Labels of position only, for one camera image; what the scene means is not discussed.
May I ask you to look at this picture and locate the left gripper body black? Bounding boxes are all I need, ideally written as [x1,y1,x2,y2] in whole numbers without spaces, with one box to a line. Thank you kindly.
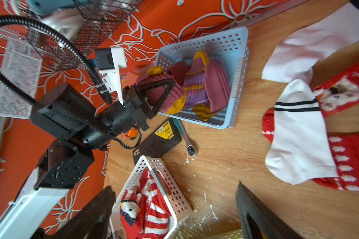
[100,86,149,140]

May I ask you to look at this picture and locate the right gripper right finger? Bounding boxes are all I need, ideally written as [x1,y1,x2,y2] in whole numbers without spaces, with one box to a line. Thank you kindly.
[235,183,302,239]

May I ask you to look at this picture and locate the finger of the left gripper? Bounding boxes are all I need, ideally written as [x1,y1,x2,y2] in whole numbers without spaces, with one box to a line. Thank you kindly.
[135,78,175,119]

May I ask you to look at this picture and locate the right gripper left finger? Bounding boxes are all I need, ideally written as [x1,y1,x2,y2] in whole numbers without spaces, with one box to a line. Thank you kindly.
[32,186,116,239]

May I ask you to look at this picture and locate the red white striped sock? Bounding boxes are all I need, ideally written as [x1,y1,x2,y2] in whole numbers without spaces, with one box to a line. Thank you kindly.
[137,168,172,239]

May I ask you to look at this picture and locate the blue perforated plastic basket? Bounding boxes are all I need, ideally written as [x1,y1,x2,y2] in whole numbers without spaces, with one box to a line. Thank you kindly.
[155,27,249,129]

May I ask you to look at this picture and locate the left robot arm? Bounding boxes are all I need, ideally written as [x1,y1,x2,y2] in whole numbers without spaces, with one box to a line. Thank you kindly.
[0,79,175,239]

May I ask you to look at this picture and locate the green perforated plastic basket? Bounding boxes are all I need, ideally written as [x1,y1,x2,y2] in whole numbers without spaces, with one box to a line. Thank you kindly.
[179,228,243,239]

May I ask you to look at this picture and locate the white perforated plastic basket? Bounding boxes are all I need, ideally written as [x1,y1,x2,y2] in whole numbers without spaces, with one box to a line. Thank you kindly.
[108,156,192,239]

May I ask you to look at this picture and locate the black case yellow label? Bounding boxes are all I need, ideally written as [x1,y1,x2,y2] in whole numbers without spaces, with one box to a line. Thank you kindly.
[132,118,181,164]

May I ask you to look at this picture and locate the red cat face sock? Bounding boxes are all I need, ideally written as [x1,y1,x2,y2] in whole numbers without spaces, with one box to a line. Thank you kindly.
[262,61,359,191]

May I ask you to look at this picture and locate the white striped sock at back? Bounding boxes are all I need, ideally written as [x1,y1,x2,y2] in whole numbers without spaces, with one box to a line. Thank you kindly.
[261,1,359,84]

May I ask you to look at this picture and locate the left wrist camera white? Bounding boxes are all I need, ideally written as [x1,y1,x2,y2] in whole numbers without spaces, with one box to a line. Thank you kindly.
[94,47,127,105]

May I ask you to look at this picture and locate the ratchet wrench green handle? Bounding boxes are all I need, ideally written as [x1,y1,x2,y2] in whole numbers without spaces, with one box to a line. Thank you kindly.
[173,118,197,156]

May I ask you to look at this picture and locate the black wire wall basket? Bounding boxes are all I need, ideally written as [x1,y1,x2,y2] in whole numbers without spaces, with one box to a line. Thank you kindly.
[24,0,142,72]

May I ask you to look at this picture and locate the white wire mesh basket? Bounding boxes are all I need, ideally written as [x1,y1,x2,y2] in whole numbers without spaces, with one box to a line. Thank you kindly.
[0,38,42,119]

